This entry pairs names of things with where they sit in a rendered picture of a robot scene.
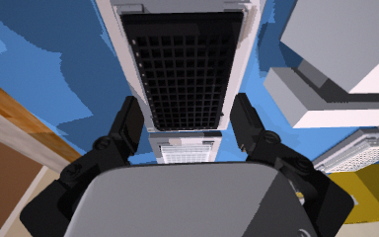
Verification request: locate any blue bench mat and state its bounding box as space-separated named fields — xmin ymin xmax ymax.
xmin=0 ymin=0 xmax=378 ymax=165

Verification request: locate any yellow open-top bin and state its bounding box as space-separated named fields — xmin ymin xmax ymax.
xmin=329 ymin=164 xmax=379 ymax=224

